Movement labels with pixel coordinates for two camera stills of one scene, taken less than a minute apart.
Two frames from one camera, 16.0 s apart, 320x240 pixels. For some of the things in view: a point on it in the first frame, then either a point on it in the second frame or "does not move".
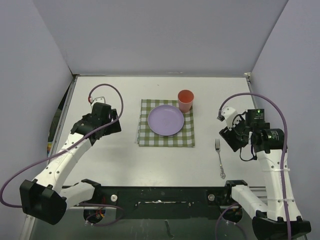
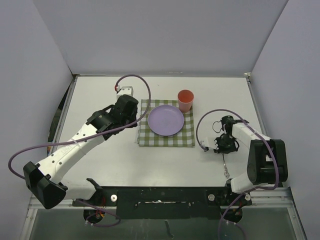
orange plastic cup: [185, 99] does not move
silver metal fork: [218, 148] to [225, 170]
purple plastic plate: [165, 120] does not move
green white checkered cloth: [146, 137] does not move
